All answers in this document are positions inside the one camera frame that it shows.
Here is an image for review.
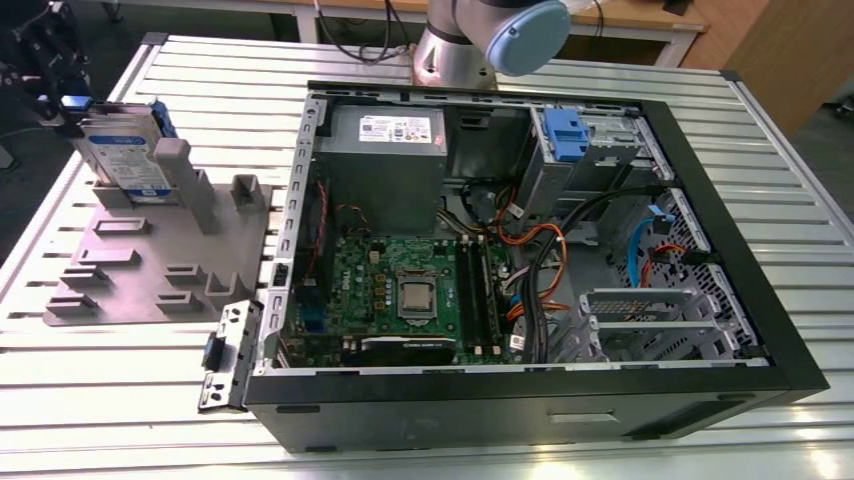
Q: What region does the hard disk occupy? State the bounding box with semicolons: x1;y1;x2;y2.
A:
38;94;178;206

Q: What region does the disk power wire black plug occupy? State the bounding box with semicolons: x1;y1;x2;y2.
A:
643;242;707;271

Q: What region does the grey parts rack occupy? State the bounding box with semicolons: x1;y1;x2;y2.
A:
40;137;276;329

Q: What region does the grey power supply unit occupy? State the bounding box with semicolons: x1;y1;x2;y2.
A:
312;104;449;239

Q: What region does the green motherboard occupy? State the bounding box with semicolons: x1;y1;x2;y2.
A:
283;234;519;369

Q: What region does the silver CPU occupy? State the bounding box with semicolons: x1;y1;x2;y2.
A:
399;282;435;310

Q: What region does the CPU socket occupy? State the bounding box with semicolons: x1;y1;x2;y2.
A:
392;268;443;327

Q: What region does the black graphics card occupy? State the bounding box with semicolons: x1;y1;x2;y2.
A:
339;335;459;366

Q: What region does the black RAM slot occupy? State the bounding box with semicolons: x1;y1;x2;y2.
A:
455;234;483;357
473;234;503;357

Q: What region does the grey metal drive cage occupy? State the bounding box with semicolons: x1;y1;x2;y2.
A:
516;102;672;229

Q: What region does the black PC case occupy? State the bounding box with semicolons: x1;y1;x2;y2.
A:
242;79;832;454

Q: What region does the red black twisted wire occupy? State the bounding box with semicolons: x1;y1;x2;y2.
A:
307;178;333;289

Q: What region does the square brown base plate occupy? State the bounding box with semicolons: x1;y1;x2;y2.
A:
407;69;500;94

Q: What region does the metal card retention bracket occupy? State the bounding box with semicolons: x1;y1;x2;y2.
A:
196;298;265;414

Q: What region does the black yellow power cable bundle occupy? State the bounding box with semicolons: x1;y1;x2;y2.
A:
436;182;525;239

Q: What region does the blue plastic drive bracket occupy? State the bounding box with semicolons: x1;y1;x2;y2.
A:
543;107;592;164

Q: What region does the orange power wire bundle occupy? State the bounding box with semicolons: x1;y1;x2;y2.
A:
496;222;575;326

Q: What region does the wooden desk white frame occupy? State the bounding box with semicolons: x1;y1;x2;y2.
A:
249;0;710;69

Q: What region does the blue SATA wire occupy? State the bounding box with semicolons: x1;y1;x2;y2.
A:
627;202;672;290

